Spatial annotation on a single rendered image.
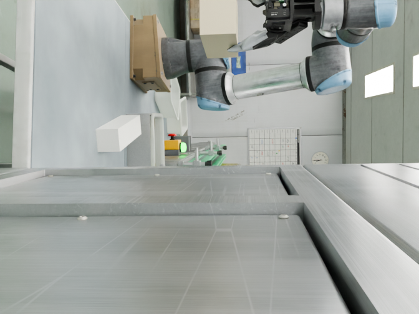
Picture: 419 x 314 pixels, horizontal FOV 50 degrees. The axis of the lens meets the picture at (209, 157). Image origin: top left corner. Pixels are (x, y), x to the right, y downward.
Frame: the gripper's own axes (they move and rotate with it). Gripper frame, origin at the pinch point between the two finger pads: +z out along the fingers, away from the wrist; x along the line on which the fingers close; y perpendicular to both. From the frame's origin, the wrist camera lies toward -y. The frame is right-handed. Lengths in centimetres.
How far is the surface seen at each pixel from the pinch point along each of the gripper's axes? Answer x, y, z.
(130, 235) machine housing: 42, 63, 4
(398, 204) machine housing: 40, 56, -18
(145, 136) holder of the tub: 20, -44, 29
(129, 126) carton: 19.5, -25.6, 29.6
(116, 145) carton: 25.8, -16.2, 30.2
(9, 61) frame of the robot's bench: -14, -68, 91
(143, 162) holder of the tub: 28, -45, 30
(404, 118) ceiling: -37, -372, -159
